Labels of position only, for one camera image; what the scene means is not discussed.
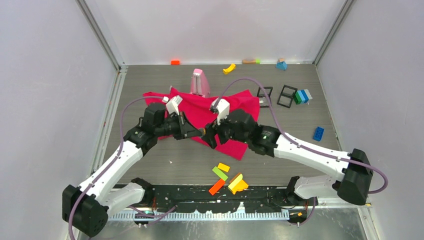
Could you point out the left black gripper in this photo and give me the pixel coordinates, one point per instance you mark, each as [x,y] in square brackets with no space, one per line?
[184,127]

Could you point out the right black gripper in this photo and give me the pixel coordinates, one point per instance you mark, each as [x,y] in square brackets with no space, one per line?
[210,136]

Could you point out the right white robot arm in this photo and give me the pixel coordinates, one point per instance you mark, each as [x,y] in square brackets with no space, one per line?
[345,175]

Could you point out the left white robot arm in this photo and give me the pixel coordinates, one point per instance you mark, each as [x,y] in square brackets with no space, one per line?
[88,206]

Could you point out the green rectangular block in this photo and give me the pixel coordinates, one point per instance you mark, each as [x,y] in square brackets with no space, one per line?
[220,173]

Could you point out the pink metronome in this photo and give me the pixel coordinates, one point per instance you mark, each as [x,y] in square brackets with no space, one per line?
[199,84]

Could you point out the orange rectangular block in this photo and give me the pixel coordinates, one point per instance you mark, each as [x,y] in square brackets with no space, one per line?
[217,186]

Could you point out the yellow block pile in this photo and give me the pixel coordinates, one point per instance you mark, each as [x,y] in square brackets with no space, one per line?
[237,183]

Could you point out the yellow curved block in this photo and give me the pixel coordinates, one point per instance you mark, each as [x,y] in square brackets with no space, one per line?
[229,69]

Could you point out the tan wooden block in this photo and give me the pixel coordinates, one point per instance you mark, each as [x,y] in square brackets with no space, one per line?
[251,61]

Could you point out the stacked green blue bricks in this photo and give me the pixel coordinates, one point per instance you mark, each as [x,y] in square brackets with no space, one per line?
[302,96]

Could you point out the blue triangular block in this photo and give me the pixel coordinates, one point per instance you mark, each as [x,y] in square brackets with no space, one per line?
[281,64]

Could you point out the blue lego brick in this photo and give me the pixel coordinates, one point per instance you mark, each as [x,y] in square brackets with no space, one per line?
[318,134]

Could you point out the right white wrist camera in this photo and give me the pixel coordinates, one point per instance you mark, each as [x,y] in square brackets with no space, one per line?
[221,107]

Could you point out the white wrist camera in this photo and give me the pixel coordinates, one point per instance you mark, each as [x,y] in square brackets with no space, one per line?
[221,107]
[172,104]

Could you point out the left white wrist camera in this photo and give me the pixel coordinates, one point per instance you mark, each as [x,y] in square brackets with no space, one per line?
[172,104]

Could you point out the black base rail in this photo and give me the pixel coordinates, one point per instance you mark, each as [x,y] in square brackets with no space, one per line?
[191,198]

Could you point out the left black display frame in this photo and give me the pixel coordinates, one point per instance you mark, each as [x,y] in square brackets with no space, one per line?
[264,96]

